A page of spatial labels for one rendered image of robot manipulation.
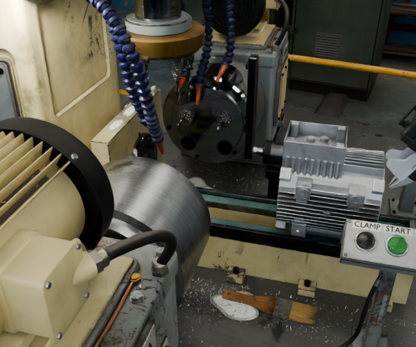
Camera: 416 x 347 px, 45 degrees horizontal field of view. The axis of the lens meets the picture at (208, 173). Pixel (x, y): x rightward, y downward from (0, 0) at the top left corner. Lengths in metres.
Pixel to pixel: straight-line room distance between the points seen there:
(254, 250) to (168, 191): 0.36
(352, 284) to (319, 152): 0.32
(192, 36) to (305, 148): 0.30
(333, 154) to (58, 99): 0.56
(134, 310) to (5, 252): 0.20
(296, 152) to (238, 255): 0.29
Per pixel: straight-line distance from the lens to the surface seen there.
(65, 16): 1.08
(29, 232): 0.48
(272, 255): 1.12
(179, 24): 0.97
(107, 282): 0.62
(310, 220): 1.03
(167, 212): 0.79
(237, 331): 1.06
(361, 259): 0.87
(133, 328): 0.58
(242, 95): 1.25
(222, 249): 1.14
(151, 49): 0.94
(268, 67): 1.45
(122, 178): 0.83
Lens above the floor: 1.59
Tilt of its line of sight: 31 degrees down
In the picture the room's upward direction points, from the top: straight up
